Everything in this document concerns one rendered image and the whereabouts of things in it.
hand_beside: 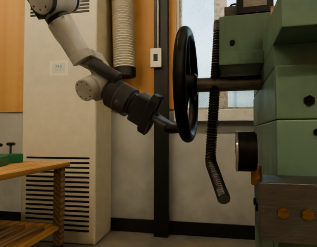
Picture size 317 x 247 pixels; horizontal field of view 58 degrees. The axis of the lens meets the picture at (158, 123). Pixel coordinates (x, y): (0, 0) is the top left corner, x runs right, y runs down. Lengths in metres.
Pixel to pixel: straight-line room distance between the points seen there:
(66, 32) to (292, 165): 0.66
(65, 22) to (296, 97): 0.63
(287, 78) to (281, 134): 0.09
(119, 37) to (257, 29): 1.39
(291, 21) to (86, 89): 0.55
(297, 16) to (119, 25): 1.64
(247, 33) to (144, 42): 1.48
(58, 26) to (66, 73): 1.10
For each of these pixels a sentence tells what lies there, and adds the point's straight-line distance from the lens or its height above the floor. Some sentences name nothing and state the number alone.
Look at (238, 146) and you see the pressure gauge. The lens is 0.43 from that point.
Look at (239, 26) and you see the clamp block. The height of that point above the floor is 0.93.
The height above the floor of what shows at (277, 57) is 0.82.
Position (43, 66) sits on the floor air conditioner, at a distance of 2.05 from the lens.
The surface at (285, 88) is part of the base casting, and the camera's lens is 0.51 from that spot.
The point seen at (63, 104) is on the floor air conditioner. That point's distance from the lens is 1.94.
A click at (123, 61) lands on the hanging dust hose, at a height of 1.17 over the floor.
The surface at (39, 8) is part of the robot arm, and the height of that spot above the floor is 1.02.
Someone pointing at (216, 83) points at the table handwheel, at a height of 0.81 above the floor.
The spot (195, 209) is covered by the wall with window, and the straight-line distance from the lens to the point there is 2.04.
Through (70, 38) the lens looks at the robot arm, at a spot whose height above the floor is 0.95.
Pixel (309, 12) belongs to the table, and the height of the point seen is 0.86.
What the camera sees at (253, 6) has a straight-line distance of 0.73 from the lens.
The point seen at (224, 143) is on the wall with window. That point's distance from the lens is 1.98.
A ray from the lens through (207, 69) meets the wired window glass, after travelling 2.10.
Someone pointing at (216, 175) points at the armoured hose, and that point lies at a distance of 0.63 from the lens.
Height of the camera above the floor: 0.69
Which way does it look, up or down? 2 degrees up
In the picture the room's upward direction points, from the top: straight up
